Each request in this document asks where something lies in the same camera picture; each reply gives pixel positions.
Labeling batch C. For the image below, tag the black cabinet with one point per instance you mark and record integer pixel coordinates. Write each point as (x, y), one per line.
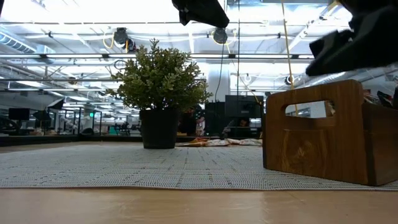
(214, 118)

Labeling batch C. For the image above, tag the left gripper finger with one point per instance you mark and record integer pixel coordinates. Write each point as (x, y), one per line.
(208, 12)

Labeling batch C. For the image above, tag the silver ventilation duct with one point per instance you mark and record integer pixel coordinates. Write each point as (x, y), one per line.
(329, 79)
(15, 43)

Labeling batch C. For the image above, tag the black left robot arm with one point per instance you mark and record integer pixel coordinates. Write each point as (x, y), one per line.
(1, 4)

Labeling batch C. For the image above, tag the black computer tower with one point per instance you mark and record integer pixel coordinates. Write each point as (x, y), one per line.
(241, 105)

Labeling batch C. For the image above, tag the grey woven placemat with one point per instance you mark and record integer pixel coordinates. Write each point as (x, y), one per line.
(124, 168)

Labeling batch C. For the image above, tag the person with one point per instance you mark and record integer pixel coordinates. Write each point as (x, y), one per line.
(189, 124)
(241, 124)

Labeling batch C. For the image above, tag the thin black vertical pole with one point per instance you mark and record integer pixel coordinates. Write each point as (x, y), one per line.
(238, 46)

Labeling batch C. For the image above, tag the wooden compartment tray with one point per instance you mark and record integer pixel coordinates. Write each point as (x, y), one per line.
(311, 155)

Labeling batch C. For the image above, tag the gold vanilla tea bag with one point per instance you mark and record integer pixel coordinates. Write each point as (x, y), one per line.
(217, 143)
(329, 109)
(245, 142)

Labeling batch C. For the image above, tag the artificial green potted plant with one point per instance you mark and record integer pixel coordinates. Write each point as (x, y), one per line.
(158, 81)

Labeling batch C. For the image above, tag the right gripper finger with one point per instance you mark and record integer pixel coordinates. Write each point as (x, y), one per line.
(326, 68)

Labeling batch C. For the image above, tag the black monitor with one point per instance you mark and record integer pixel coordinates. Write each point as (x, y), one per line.
(18, 114)

